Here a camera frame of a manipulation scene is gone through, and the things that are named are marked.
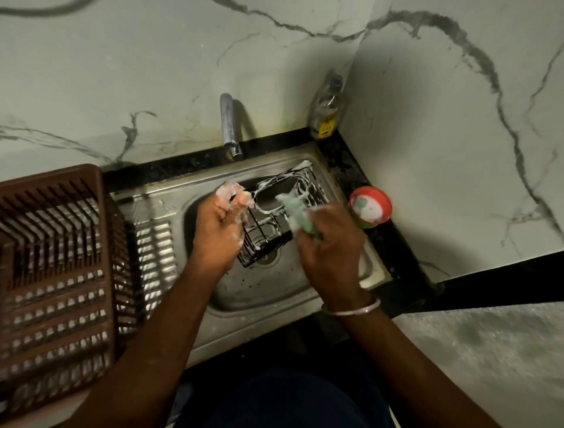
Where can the person's right hand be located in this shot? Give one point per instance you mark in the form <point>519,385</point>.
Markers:
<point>330,255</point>

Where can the person's left hand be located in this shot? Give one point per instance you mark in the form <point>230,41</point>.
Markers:
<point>218,233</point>

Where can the black wire rack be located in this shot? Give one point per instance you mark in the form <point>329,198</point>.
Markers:
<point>260,255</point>

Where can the green scrub pad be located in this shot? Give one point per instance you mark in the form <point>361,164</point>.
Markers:
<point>297,214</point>

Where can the person's right forearm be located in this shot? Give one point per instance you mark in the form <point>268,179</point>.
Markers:
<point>418,370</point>

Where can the person's left forearm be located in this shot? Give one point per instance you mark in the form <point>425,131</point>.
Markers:
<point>136,348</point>

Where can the person's dark clothing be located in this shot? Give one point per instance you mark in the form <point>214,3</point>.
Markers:
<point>282,397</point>

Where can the orange round container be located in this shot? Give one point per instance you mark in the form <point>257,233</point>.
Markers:
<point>370,207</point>

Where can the stainless steel sink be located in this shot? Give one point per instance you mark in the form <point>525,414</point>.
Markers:
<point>246,291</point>

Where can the chrome faucet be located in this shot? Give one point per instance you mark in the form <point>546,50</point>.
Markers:
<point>227,119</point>

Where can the clear dish soap bottle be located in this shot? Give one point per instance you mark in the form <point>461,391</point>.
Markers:
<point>327,108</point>

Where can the brown plastic dish basket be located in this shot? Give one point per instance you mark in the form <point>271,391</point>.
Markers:
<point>53,264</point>

